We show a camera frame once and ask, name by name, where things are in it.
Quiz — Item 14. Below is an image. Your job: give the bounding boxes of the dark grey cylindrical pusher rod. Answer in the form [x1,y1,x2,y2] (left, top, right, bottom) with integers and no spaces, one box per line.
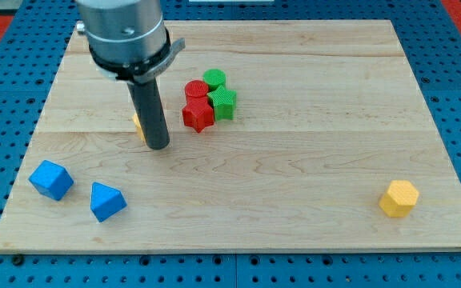
[128,79,170,150]

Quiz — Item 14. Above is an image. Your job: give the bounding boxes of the yellow heart block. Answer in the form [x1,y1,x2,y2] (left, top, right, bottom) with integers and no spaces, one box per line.
[132,113,146,142]

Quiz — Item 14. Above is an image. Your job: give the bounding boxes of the red cylinder block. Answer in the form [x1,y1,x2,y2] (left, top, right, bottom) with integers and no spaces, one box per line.
[184,80,209,102]

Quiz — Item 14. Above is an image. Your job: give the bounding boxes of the red star block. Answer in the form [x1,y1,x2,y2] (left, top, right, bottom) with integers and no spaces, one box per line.
[182,98,214,133]

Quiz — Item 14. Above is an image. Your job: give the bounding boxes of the green cylinder block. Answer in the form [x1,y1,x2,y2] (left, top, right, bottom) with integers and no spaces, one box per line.
[202,69,226,91]

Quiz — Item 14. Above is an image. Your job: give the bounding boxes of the green star block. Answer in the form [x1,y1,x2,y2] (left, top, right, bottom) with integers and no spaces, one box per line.
[207,86,237,121]

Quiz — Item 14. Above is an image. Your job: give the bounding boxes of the blue triangular prism block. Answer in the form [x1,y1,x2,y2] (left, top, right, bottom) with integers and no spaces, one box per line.
[90,182,127,222]

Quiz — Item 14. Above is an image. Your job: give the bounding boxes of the blue cube block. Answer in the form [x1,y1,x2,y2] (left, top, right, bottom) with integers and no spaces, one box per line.
[28,160,74,201]

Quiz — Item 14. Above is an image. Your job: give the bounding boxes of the light wooden board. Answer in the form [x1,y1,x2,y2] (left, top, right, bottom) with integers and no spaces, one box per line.
[0,20,461,254]

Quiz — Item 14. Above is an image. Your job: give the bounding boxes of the yellow hexagon block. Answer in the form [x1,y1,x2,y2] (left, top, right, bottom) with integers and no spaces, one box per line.
[379,180,419,218]

